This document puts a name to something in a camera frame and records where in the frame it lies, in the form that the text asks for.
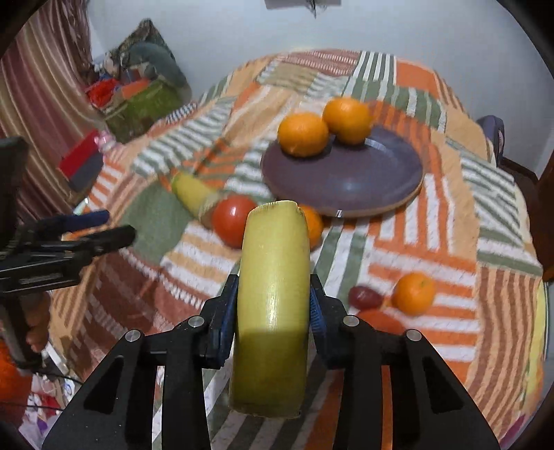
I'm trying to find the striped patchwork blanket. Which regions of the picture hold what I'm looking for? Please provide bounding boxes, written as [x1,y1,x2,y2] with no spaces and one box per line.
[47,49,547,450]

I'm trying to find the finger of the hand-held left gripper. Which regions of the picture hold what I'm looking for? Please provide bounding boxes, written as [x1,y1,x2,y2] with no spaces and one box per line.
[39,225,137,269]
[19,209,111,247]

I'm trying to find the grey-green pillow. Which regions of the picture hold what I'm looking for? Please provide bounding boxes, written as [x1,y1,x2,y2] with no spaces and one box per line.
[129,41,188,88]

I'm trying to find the purple ceramic plate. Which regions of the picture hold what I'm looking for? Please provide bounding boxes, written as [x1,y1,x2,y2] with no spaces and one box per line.
[260,125,425,218]

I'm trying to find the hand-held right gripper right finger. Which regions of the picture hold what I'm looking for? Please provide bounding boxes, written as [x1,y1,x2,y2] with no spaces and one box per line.
[309,273,503,450]

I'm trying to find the person's left hand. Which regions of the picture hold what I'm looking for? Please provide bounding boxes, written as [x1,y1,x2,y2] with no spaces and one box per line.
[23,294,52,352]

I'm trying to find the red and grey box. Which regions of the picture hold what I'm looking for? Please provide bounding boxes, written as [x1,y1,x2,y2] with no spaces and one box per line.
[58,129,105,192]

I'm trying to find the striped red curtain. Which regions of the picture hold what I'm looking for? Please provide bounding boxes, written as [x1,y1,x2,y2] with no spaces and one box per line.
[0,0,105,221]

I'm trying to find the large orange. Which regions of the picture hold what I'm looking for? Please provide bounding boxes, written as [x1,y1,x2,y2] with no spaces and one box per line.
[277,112,330,158]
[322,97,374,145]

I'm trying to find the red tomato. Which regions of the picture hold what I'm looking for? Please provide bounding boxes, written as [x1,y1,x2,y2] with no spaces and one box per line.
[357,309,408,337]
[212,195,259,250]

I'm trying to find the small mandarin orange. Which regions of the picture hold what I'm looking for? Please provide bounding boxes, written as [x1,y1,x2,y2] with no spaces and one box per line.
[392,272,436,316]
[298,204,324,252]

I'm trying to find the orange cardboard box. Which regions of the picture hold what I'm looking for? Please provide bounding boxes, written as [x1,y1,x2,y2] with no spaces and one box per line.
[120,79,153,99]

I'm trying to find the red plastic bag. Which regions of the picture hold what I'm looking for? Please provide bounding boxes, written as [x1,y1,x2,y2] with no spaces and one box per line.
[84,78,120,107]

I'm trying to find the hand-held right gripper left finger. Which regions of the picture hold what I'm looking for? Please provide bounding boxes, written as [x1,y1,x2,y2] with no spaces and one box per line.
[41,273,240,450]

